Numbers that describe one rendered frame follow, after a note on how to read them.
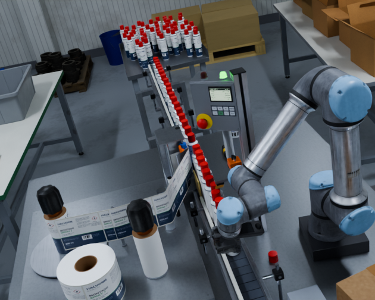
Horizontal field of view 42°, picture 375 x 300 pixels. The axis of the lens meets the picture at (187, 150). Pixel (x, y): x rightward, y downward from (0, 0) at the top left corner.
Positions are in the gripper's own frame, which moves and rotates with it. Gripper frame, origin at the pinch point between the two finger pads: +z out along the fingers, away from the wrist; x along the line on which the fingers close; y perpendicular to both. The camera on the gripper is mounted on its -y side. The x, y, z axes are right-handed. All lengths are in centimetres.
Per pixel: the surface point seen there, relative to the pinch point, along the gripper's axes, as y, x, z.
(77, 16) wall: 67, -485, 317
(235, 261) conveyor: 0.8, 3.6, 4.2
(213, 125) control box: -3.9, -36.8, -22.2
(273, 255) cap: -13.1, 4.7, 5.5
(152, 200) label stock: 23.8, -27.0, 2.6
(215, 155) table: -12, -65, 50
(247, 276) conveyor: -1.0, 10.9, -0.1
